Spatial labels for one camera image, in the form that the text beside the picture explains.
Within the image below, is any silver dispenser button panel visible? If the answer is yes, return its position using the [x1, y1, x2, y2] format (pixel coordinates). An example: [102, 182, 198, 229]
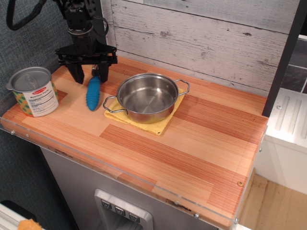
[94, 189, 154, 230]

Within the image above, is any stainless steel pot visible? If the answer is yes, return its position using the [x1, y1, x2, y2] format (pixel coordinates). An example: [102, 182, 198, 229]
[103, 73, 190, 124]

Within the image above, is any blue handled metal fork spatula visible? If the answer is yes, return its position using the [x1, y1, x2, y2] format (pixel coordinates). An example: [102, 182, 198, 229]
[86, 65, 100, 111]

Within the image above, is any white toy sink unit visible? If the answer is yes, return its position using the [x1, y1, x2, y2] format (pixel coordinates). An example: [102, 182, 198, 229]
[254, 35, 307, 193]

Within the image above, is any yellow folded cloth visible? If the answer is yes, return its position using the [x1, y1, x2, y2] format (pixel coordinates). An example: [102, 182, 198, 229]
[104, 95, 185, 136]

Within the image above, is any toy food can container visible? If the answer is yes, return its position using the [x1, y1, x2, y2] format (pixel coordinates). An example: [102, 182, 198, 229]
[6, 67, 59, 117]

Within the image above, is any grey toy fridge cabinet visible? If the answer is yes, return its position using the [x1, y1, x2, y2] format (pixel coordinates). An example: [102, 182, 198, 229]
[41, 148, 216, 230]

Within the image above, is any clear acrylic edge guard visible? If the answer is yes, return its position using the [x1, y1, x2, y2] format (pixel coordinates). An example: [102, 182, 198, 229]
[2, 113, 267, 230]

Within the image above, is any white frame bottom left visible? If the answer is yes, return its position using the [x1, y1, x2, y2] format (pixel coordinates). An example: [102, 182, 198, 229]
[0, 204, 20, 230]

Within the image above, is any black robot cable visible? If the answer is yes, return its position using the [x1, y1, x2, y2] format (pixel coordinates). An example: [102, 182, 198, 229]
[6, 0, 47, 31]

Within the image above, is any orange sponge piece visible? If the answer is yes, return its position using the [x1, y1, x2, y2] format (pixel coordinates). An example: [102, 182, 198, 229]
[17, 219, 43, 230]

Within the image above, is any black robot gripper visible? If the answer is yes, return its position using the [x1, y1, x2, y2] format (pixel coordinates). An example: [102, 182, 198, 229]
[55, 30, 118, 84]

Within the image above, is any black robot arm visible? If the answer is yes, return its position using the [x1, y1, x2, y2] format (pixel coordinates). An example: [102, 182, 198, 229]
[55, 0, 118, 84]

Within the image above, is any dark right shelf post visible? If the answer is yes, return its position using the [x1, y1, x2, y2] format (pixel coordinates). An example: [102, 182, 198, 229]
[262, 0, 307, 117]

